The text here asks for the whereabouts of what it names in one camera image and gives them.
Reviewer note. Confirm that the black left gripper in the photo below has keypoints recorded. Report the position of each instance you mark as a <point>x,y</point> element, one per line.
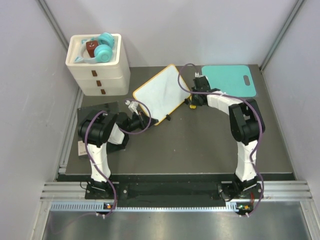
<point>143,119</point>

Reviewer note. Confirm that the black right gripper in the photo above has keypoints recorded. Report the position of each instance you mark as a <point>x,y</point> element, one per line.
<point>194,102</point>

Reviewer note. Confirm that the yellow framed whiteboard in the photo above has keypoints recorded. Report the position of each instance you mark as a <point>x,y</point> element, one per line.
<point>163,93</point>

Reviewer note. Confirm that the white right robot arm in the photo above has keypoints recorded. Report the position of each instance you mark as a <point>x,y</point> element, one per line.
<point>245,127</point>

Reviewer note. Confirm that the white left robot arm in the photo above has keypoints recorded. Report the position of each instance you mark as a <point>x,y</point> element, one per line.
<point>98,156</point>

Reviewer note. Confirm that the teal cutting board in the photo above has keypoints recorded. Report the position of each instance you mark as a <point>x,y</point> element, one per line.
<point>235,80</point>

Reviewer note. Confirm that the black mat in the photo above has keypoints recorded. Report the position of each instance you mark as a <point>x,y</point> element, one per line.
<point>105,127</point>

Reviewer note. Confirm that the white paper label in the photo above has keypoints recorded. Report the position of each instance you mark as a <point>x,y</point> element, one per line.
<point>81,148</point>

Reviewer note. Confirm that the white drawer storage box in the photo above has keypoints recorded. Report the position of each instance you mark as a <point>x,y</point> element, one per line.
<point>101,79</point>

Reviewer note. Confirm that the teal headphones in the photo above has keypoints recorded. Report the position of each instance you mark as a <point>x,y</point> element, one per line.
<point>103,52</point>

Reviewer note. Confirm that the brown cube toy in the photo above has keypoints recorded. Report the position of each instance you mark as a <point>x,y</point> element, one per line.
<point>91,46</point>

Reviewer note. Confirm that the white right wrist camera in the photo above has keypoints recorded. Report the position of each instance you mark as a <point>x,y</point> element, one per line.
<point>197,75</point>

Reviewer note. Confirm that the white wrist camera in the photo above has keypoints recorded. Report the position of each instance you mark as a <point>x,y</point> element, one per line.
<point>132,106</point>
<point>197,75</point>

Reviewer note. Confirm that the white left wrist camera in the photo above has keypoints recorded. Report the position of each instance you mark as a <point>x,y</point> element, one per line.
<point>132,106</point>

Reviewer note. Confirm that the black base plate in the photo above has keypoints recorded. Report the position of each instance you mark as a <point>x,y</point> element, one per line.
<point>165,193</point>

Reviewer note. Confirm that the grey slotted cable duct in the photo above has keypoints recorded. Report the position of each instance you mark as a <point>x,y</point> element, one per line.
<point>62,206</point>

